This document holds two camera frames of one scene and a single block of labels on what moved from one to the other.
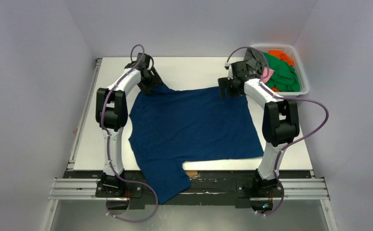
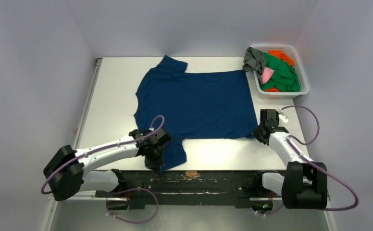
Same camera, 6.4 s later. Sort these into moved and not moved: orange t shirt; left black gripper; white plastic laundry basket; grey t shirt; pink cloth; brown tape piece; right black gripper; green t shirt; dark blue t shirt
Moved: dark blue t shirt; left black gripper; right black gripper
Not moved: white plastic laundry basket; pink cloth; grey t shirt; brown tape piece; green t shirt; orange t shirt
